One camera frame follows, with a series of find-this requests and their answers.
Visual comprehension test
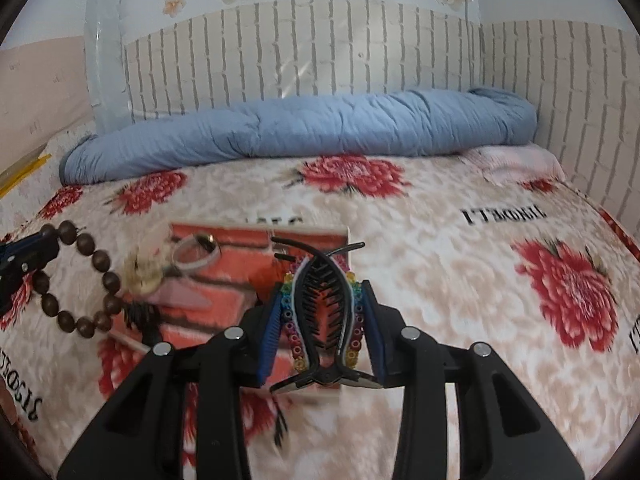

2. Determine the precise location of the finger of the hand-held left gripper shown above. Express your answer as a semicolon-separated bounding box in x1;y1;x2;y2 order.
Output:
0;233;61;268
0;262;33;312

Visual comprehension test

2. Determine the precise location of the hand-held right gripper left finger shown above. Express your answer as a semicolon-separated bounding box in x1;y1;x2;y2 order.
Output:
57;280;287;480

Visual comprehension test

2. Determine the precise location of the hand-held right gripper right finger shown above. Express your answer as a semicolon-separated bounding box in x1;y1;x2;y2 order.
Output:
360;280;586;480

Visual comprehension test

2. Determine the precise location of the white tray box brick lining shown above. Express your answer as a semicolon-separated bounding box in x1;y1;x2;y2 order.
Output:
107;222;356;406

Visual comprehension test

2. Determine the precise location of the rainbow beaded black hair clip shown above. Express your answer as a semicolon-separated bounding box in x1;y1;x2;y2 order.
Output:
270;232;383;393

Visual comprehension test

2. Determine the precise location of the brown wooden bead bracelet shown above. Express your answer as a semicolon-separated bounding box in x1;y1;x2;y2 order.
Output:
32;220;126;335

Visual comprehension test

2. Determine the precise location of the pineapple plush pink hair clip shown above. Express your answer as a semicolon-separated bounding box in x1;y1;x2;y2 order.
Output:
122;246;213;312

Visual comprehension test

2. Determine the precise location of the yellow stick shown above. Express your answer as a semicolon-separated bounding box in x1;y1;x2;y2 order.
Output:
0;154;53;198

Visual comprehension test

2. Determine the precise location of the red floral plush blanket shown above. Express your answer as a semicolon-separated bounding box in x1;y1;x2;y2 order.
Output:
0;145;640;480

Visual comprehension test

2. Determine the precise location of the white smartwatch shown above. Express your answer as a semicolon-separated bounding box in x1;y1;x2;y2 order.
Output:
172;234;222;275

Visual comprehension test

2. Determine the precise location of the blue quilt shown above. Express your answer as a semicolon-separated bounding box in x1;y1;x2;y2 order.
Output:
59;87;538;186

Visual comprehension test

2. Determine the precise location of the clear plastic sheet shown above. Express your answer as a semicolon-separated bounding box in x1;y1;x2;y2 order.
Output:
82;0;133;133

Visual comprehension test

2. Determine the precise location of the pink cloth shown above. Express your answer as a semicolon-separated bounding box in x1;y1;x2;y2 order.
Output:
457;144;568;187

